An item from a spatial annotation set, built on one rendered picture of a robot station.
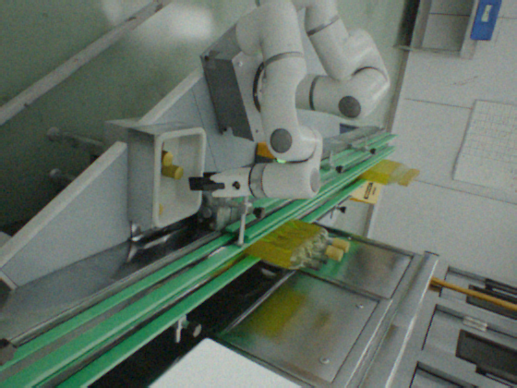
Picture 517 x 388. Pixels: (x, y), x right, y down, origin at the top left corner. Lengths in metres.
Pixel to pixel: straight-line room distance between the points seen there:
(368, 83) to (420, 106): 5.86
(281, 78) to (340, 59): 0.24
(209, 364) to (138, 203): 0.39
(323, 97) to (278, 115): 0.31
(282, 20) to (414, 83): 6.10
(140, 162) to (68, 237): 0.22
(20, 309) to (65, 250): 0.16
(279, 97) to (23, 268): 0.58
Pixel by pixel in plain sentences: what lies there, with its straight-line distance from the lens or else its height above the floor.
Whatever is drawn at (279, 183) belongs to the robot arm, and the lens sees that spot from 0.85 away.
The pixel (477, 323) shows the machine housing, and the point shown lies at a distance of 1.47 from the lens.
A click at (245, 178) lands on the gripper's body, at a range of 0.88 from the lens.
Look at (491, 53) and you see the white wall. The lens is 6.85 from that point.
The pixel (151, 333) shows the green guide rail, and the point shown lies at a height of 0.96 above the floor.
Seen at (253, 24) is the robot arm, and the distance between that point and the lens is 0.93.
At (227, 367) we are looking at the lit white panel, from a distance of 0.98.
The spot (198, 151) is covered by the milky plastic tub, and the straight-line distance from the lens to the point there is 1.06.
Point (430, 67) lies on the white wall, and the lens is 6.92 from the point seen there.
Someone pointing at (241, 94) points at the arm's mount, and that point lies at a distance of 1.13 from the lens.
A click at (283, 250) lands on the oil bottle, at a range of 1.15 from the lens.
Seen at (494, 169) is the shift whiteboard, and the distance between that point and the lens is 6.94.
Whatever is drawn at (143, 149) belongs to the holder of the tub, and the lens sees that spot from 0.96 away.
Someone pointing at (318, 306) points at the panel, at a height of 1.15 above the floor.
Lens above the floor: 1.44
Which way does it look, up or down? 27 degrees down
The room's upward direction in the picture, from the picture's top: 107 degrees clockwise
